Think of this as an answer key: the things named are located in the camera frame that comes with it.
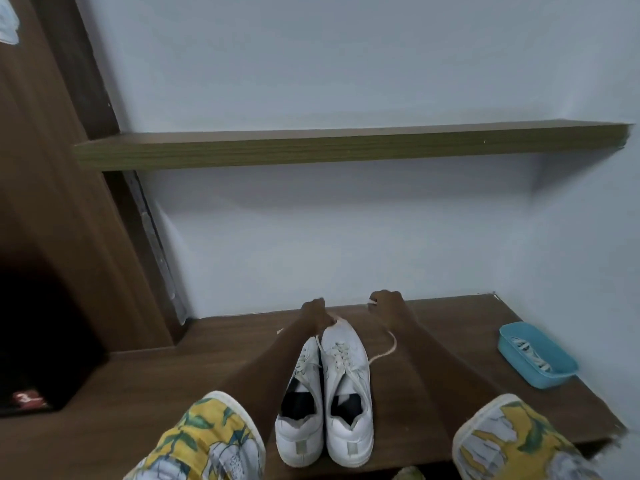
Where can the person's right hand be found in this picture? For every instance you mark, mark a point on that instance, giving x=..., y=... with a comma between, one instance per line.
x=392, y=307

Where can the person's left hand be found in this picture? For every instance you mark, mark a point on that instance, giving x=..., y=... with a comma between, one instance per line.
x=316, y=314

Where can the white sneaker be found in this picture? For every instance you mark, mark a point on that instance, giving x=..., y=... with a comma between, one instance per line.
x=350, y=344
x=300, y=449

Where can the cream shoelace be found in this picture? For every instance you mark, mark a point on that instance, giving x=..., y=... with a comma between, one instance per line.
x=341, y=355
x=302, y=364

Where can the person's right forearm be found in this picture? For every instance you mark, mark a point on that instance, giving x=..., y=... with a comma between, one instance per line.
x=435, y=369

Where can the person's left forearm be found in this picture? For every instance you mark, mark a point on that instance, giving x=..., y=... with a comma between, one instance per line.
x=275, y=364

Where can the blue plastic basket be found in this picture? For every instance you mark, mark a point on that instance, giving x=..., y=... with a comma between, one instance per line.
x=545, y=380

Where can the wooden wall shelf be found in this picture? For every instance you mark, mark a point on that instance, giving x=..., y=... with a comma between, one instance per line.
x=350, y=149

